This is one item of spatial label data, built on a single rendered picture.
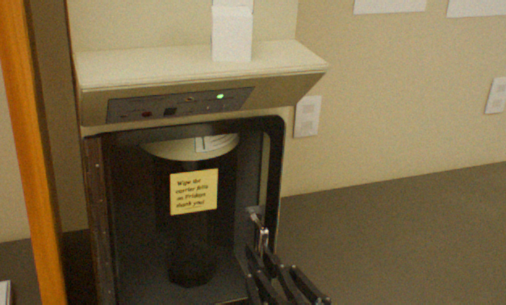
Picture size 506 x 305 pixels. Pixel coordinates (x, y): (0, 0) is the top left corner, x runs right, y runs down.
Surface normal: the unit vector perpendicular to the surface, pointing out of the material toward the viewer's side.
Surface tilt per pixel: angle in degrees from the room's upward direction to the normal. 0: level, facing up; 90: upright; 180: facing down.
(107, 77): 0
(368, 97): 90
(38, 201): 90
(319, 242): 0
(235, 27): 90
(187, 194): 90
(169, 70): 0
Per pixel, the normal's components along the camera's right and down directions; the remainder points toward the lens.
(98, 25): 0.34, 0.46
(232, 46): 0.11, 0.47
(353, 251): 0.05, -0.88
